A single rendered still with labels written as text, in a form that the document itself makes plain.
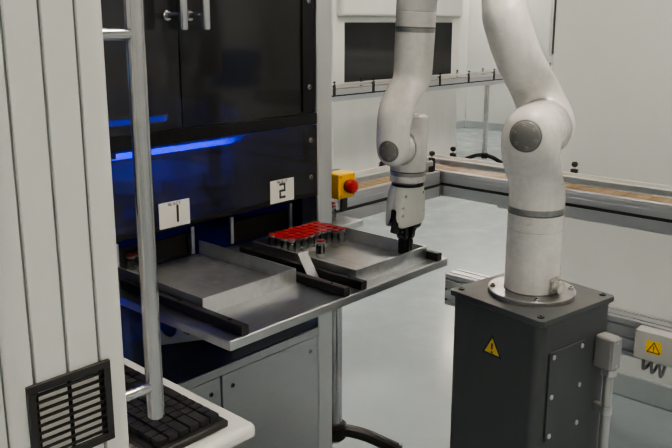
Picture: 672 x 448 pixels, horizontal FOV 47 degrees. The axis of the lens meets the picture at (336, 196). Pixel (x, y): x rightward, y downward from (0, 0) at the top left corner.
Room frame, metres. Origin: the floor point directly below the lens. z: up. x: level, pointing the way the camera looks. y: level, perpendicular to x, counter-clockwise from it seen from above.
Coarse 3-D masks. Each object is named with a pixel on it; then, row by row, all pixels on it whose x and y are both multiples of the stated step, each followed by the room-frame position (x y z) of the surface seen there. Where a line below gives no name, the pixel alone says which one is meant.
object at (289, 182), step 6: (276, 180) 1.96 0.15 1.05; (282, 180) 1.97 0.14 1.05; (288, 180) 1.99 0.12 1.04; (270, 186) 1.94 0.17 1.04; (276, 186) 1.96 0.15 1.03; (282, 186) 1.97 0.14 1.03; (288, 186) 1.99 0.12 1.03; (270, 192) 1.94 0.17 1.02; (276, 192) 1.96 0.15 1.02; (282, 192) 1.97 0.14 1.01; (288, 192) 1.99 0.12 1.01; (270, 198) 1.94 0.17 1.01; (276, 198) 1.96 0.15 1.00; (282, 198) 1.97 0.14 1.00; (288, 198) 1.99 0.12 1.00; (270, 204) 1.94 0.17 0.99
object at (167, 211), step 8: (176, 200) 1.72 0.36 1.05; (184, 200) 1.74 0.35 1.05; (160, 208) 1.69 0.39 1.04; (168, 208) 1.71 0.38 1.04; (184, 208) 1.74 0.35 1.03; (160, 216) 1.69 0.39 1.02; (168, 216) 1.71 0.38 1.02; (176, 216) 1.72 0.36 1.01; (184, 216) 1.74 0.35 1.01; (160, 224) 1.69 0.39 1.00; (168, 224) 1.71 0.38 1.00; (176, 224) 1.72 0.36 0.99
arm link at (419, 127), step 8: (416, 120) 1.75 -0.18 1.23; (424, 120) 1.76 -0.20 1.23; (416, 128) 1.75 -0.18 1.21; (424, 128) 1.76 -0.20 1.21; (416, 136) 1.74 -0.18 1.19; (424, 136) 1.76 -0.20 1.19; (416, 144) 1.73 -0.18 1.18; (424, 144) 1.76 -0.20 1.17; (416, 152) 1.73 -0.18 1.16; (424, 152) 1.76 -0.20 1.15; (416, 160) 1.74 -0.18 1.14; (424, 160) 1.76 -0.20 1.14; (392, 168) 1.77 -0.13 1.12; (400, 168) 1.75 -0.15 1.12; (408, 168) 1.74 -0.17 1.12; (416, 168) 1.75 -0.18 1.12; (424, 168) 1.76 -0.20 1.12
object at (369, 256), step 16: (352, 240) 1.98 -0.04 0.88; (368, 240) 1.94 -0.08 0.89; (384, 240) 1.90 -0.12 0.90; (288, 256) 1.77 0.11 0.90; (336, 256) 1.84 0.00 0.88; (352, 256) 1.84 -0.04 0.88; (368, 256) 1.84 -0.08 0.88; (384, 256) 1.84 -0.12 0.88; (400, 256) 1.74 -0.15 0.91; (416, 256) 1.79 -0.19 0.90; (352, 272) 1.63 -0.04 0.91; (368, 272) 1.66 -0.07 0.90; (384, 272) 1.70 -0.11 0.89
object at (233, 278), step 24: (168, 264) 1.77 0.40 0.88; (192, 264) 1.77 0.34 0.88; (216, 264) 1.77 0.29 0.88; (240, 264) 1.76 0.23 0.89; (264, 264) 1.70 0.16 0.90; (168, 288) 1.52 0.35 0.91; (192, 288) 1.60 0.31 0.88; (216, 288) 1.60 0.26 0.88; (240, 288) 1.52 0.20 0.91; (264, 288) 1.57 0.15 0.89
